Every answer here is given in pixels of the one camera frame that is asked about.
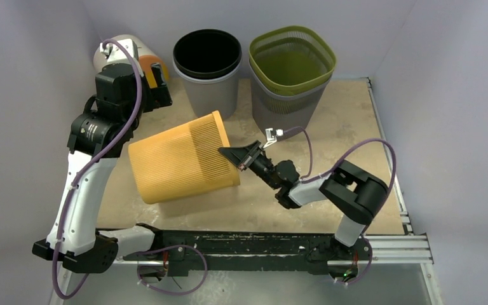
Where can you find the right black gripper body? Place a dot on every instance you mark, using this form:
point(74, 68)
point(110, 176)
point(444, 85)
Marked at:
point(250, 155)

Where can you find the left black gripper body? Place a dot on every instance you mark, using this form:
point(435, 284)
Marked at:
point(128, 112)

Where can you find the yellow mesh basket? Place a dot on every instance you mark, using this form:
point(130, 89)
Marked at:
point(183, 161)

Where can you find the grey mesh basket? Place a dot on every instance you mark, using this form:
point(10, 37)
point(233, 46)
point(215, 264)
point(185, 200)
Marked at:
point(270, 110)

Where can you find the green mesh basket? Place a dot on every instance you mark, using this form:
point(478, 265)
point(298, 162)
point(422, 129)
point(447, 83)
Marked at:
point(291, 60)

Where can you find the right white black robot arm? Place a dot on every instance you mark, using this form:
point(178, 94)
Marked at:
point(358, 194)

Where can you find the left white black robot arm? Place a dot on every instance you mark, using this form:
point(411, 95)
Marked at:
point(78, 245)

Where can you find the white orange cylindrical container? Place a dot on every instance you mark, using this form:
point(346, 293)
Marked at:
point(146, 58)

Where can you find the grey bin with black liner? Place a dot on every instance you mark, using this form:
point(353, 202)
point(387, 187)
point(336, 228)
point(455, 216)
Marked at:
point(208, 62)

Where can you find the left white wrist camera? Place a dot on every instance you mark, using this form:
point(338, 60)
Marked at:
point(123, 51)

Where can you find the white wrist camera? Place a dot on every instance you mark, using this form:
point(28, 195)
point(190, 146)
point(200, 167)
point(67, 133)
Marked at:
point(272, 136)
point(123, 51)

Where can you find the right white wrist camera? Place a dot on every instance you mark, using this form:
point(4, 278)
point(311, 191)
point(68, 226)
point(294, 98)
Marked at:
point(272, 136)

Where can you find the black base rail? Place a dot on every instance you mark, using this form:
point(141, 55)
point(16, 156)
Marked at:
point(314, 253)

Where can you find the aluminium table frame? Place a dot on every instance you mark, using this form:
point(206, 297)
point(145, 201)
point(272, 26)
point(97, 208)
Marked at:
point(345, 115)

